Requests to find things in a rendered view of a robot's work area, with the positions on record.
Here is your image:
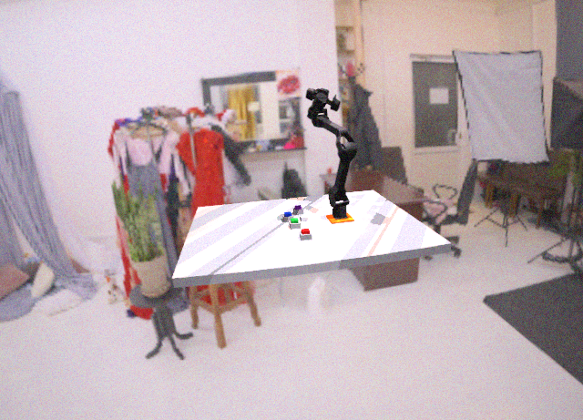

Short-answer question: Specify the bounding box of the red button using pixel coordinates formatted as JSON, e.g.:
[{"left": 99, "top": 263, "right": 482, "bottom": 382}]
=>
[{"left": 299, "top": 229, "right": 312, "bottom": 241}]

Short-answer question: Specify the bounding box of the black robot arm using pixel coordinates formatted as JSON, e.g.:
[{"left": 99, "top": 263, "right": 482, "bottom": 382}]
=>
[{"left": 307, "top": 88, "right": 358, "bottom": 220}]

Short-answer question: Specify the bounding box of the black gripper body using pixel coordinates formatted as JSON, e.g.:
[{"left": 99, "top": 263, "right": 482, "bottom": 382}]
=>
[{"left": 306, "top": 88, "right": 340, "bottom": 111}]

